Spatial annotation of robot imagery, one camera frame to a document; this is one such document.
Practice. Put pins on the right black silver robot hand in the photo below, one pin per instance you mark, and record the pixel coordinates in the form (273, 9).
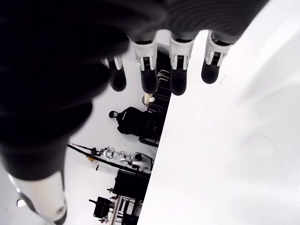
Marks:
(47, 70)

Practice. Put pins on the black round headset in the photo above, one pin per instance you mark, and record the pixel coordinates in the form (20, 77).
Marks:
(113, 114)

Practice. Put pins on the black backpack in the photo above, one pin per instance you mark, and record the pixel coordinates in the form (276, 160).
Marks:
(131, 122)

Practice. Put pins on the black box case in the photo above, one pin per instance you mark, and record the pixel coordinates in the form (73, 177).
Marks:
(132, 185)

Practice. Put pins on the small black device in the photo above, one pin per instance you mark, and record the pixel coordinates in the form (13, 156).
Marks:
(102, 207)

